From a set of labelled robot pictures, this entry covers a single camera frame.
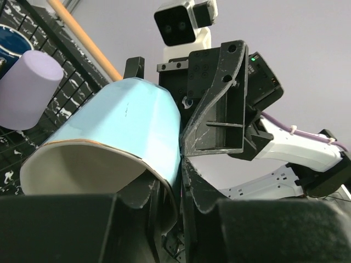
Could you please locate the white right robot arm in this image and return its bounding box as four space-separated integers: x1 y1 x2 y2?
157 40 350 199

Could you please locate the left wooden rack handle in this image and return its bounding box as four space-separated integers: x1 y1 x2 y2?
47 0 123 81

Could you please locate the black wire dish rack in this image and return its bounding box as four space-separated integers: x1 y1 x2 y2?
1 1 107 196

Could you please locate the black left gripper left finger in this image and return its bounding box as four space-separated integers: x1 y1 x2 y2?
1 172 176 262

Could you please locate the light blue ceramic mug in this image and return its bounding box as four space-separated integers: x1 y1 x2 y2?
20 77 180 233

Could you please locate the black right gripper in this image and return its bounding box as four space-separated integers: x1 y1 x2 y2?
122 39 285 158

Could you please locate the lavender plastic cup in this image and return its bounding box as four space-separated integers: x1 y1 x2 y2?
1 50 64 130

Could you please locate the dark blue ceramic mug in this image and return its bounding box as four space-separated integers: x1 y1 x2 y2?
0 24 34 78

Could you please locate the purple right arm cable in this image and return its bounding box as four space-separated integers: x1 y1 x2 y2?
260 111 351 154

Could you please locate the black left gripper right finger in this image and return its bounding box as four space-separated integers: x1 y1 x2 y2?
182 159 350 262

